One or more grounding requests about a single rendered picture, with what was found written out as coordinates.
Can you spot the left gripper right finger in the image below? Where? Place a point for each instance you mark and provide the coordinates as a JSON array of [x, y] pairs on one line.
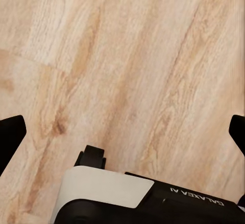
[[237, 131]]

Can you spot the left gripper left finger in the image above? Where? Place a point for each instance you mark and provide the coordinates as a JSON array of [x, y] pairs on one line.
[[12, 133]]

